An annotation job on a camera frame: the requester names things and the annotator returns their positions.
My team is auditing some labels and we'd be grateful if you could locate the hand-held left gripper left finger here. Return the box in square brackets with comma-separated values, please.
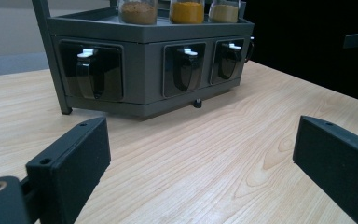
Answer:
[25, 116, 112, 224]

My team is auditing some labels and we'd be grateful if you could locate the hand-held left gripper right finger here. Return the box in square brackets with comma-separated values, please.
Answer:
[293, 115, 358, 224]

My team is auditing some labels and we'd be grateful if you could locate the gray spice rack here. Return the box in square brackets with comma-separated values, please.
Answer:
[32, 0, 255, 119]

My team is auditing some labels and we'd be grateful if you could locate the spice jar with beige powder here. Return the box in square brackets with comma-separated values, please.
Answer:
[208, 0, 241, 24]

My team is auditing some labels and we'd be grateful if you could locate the spice jar with brown powder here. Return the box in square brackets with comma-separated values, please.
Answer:
[117, 0, 158, 26]

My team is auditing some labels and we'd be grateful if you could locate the spice jar with orange powder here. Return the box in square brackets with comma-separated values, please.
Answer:
[169, 0, 205, 25]

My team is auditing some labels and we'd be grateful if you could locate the dark seasoning box with handle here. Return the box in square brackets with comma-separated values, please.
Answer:
[210, 38, 246, 85]
[245, 35, 255, 63]
[58, 40, 125, 103]
[162, 42, 207, 99]

